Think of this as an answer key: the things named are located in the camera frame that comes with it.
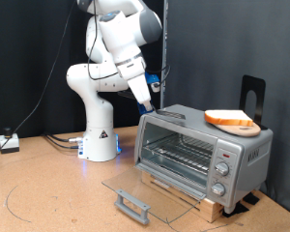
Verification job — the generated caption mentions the black metal bookend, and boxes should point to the black metal bookend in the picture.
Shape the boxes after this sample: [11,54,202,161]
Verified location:
[239,74,269,131]

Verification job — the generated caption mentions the wrist camera on blue mount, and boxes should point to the wrist camera on blue mount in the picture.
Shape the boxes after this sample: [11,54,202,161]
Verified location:
[144,71,161,94]

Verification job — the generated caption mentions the silver oven knob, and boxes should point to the silver oven knob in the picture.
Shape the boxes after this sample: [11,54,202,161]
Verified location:
[215,160,231,177]
[210,182,227,197]

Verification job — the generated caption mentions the silver toaster oven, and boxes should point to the silver toaster oven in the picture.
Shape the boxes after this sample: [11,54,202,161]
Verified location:
[133,103,275,215]

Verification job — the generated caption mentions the slice of white bread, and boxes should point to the slice of white bread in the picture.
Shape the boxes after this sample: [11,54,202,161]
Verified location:
[204,109,254,128]

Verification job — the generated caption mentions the vertical metal pole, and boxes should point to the vertical metal pole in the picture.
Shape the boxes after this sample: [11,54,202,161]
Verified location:
[161,0,169,109]

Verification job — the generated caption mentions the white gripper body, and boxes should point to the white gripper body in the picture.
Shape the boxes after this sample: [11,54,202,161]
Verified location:
[127,72,153,111]

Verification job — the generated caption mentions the round wooden cutting board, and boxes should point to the round wooden cutting board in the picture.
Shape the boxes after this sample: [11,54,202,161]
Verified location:
[212,121,262,138]

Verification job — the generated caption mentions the black base cable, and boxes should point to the black base cable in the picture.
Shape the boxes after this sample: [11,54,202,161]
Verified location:
[45,134,80,150]

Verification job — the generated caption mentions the wire oven rack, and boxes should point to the wire oven rack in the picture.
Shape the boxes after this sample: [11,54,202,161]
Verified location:
[142,132,216,175]

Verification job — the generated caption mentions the wooden block base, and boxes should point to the wooden block base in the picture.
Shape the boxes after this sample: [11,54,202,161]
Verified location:
[140,170,225,224]

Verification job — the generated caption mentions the black backdrop curtain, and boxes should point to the black backdrop curtain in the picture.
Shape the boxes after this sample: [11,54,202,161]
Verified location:
[0,0,165,139]

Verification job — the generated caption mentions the grey backdrop curtain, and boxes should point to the grey backdrop curtain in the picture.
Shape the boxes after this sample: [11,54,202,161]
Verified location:
[166,0,290,218]

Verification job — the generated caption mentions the emergency stop button box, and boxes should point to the emergency stop button box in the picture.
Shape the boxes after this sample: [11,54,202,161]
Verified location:
[0,127,20,154]

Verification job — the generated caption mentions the black cable with silver connector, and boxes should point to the black cable with silver connector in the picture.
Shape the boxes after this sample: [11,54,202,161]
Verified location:
[43,132,85,143]

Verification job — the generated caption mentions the black camera cable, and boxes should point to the black camera cable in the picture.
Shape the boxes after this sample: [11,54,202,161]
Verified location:
[0,0,171,168]

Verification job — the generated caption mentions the black foam pad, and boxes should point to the black foam pad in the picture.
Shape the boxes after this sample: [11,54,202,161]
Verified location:
[221,201,249,218]
[243,191,261,206]

